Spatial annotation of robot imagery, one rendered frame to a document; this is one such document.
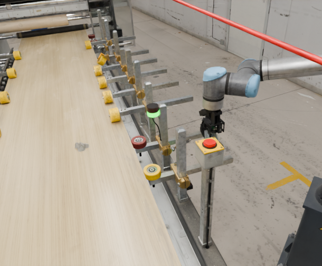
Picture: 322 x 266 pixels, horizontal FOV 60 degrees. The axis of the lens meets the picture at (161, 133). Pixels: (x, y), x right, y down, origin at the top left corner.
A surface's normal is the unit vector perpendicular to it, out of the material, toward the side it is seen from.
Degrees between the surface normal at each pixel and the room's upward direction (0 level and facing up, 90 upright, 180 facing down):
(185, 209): 0
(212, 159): 90
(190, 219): 0
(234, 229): 0
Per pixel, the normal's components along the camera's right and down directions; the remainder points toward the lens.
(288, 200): -0.06, -0.82
